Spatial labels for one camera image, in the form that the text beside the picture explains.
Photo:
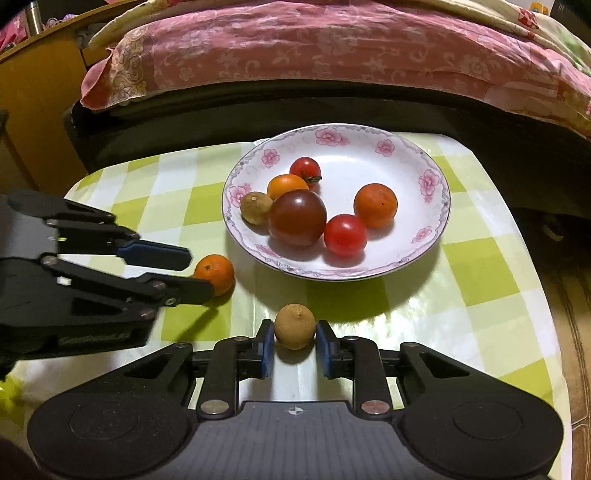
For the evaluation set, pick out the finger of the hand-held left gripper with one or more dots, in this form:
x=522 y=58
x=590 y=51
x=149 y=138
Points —
x=157 y=254
x=189 y=290

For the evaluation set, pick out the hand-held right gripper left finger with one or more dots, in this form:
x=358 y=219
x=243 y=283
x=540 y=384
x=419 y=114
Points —
x=266 y=348

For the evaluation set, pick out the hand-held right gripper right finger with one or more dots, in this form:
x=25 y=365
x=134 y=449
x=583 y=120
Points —
x=324 y=350

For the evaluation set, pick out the brown longan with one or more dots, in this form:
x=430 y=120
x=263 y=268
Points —
x=255 y=208
x=294 y=328

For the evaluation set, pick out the red cherry tomato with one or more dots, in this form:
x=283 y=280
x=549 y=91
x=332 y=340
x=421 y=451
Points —
x=304 y=170
x=345 y=235

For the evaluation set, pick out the white floral rim plate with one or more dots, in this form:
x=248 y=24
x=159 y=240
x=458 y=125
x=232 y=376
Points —
x=397 y=249

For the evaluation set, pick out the large dark red tomato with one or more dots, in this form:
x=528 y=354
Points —
x=297 y=218

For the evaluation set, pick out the pale orange small tangerine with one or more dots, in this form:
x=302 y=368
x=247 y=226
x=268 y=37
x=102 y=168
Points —
x=286 y=184

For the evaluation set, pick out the green white checked tablecloth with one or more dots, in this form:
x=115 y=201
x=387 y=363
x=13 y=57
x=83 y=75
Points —
x=485 y=286

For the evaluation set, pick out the wooden cabinet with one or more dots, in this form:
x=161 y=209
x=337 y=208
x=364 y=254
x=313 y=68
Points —
x=37 y=101

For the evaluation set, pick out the pink floral quilt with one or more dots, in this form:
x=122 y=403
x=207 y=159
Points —
x=323 y=50

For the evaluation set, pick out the pink patterned cloth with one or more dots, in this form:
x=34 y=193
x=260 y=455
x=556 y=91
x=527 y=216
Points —
x=11 y=32

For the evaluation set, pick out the steel thermos flask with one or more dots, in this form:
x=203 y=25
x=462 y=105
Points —
x=33 y=16

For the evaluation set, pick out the small yellow box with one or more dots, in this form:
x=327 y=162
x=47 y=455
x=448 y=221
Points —
x=539 y=8

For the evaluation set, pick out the dark wooden headboard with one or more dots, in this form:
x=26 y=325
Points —
x=572 y=11

